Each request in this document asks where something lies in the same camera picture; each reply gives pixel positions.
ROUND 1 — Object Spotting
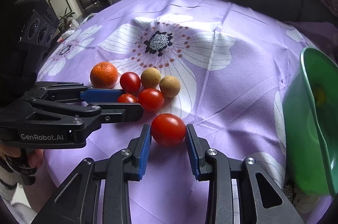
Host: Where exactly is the red tomato with stem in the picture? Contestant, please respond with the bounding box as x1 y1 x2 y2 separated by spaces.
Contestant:
120 72 141 94

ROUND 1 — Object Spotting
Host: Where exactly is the large red cherry tomato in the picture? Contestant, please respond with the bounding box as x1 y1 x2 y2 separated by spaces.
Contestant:
151 113 186 148

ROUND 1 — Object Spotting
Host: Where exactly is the left hand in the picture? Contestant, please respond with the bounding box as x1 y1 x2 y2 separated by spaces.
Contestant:
0 144 44 168

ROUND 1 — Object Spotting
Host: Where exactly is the small partly hidden red tomato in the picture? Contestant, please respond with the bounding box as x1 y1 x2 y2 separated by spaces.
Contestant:
117 93 138 103

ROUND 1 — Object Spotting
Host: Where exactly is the orange mandarin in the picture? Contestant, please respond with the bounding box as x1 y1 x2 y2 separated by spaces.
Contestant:
90 62 119 89

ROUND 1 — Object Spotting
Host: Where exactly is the potted green plant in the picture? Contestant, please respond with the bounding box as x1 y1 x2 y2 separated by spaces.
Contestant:
59 7 75 32

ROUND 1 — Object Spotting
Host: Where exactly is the tan longan left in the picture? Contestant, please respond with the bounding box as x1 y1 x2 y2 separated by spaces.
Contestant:
140 68 162 89

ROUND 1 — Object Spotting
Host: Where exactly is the tan longan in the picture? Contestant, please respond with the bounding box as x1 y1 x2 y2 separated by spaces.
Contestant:
140 68 162 89
159 76 180 98

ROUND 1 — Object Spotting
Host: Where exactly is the tan longan right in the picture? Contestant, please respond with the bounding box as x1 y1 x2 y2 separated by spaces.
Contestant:
159 76 180 98

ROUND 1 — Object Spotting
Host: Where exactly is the green plastic bowl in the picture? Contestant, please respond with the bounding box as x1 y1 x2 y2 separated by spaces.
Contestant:
282 48 337 196

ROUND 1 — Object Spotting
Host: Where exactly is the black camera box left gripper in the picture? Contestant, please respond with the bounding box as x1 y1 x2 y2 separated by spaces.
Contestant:
13 0 60 48

